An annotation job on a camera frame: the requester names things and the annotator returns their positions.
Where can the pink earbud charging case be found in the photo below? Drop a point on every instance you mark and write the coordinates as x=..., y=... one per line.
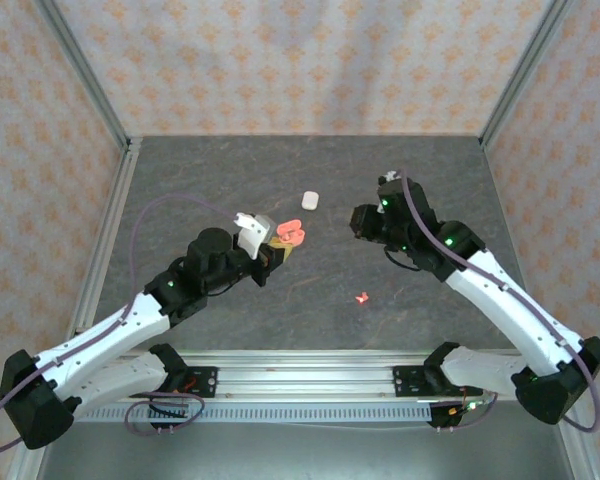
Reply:
x=286, y=229

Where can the white earbud charging case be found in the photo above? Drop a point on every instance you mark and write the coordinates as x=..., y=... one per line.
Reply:
x=310, y=201

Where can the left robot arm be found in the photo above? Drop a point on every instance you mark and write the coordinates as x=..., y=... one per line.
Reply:
x=105, y=335

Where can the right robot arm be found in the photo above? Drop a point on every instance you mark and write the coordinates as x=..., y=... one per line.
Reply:
x=505, y=305

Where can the grey metal panel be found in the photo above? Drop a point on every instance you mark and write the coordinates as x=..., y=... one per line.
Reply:
x=300, y=455

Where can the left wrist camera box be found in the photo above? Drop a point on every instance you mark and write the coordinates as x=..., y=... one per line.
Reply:
x=252, y=237

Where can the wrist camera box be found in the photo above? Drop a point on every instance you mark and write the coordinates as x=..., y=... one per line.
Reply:
x=252, y=237
x=391, y=176

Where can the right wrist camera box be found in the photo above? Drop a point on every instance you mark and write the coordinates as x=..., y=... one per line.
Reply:
x=391, y=176

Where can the aluminium side rail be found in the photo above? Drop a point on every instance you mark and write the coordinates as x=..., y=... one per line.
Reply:
x=119, y=200

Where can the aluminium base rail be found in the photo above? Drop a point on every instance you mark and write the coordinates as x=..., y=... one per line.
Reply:
x=305, y=372

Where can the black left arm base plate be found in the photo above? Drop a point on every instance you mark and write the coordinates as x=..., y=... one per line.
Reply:
x=205, y=382

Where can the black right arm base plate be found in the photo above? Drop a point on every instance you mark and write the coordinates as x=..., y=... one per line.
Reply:
x=410, y=382

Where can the aluminium corner post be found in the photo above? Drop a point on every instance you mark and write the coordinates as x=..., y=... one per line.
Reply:
x=87, y=75
x=522, y=75

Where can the aluminium frame bar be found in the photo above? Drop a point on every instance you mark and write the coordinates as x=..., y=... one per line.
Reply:
x=577, y=460
x=25, y=467

